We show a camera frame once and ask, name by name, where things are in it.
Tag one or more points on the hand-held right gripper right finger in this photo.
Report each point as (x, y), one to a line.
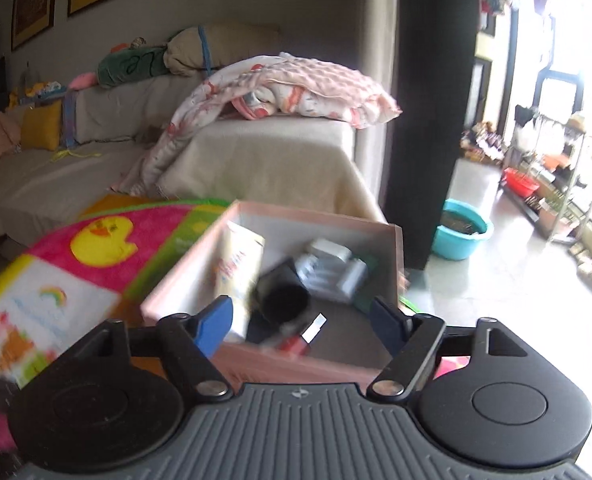
(383, 321)

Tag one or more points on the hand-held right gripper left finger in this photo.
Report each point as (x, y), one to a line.
(216, 321)

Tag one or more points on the white lotion tube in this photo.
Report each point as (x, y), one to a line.
(236, 270)

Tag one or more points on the white card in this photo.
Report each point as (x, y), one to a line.
(315, 327)

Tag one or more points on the black cylinder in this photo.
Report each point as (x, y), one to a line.
(282, 297)

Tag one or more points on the white battery charger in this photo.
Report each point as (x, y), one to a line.
(331, 270)

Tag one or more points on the pink cardboard box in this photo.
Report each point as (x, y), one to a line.
(276, 367)

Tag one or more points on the red packet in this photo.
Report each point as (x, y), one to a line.
(292, 344)

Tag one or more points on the teal basin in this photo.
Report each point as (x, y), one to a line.
(463, 240)

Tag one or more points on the colourful cartoon play mat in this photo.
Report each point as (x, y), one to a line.
(76, 270)

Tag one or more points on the beige sofa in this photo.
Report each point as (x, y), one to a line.
(256, 165)

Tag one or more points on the red basin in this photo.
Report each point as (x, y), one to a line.
(521, 182)

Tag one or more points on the metal rack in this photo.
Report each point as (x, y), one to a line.
(566, 185)

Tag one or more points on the orange basin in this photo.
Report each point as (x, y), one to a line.
(558, 162)

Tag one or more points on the white bag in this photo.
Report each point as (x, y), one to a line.
(526, 127)

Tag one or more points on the pink printed blanket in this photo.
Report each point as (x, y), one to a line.
(296, 85)

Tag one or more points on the yellow cushion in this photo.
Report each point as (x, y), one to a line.
(41, 125)

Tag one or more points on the green plush toy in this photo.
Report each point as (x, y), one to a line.
(131, 65)

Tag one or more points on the beige pillow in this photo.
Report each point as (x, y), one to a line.
(226, 47)

